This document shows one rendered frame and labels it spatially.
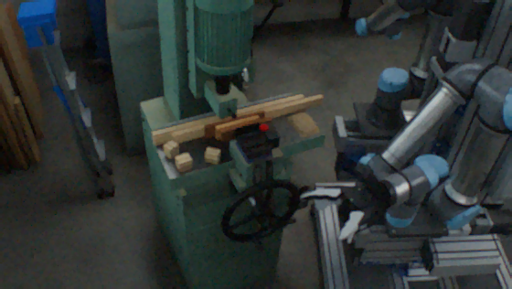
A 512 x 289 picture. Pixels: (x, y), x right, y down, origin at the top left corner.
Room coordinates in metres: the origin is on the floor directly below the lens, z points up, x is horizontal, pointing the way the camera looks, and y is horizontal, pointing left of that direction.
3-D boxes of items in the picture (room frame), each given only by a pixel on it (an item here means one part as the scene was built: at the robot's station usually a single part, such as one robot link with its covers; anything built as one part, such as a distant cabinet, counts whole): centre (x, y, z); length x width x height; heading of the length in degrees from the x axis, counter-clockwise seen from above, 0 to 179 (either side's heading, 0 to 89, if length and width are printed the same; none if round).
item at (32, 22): (1.78, 0.91, 0.58); 0.27 x 0.25 x 1.16; 108
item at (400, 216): (0.80, -0.42, 1.12); 0.11 x 0.08 x 0.11; 29
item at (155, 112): (1.42, 0.15, 0.76); 0.57 x 0.45 x 0.09; 27
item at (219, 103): (1.32, 0.10, 1.03); 0.14 x 0.07 x 0.09; 27
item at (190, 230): (1.41, 0.15, 0.36); 0.58 x 0.45 x 0.71; 27
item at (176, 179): (1.23, 0.01, 0.87); 0.61 x 0.30 x 0.06; 117
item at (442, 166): (1.02, -0.60, 0.98); 0.13 x 0.12 x 0.14; 29
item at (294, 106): (1.36, -0.01, 0.92); 0.61 x 0.02 x 0.04; 117
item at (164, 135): (1.34, 0.06, 0.93); 0.60 x 0.02 x 0.05; 117
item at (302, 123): (1.36, -0.20, 0.91); 0.12 x 0.09 x 0.03; 27
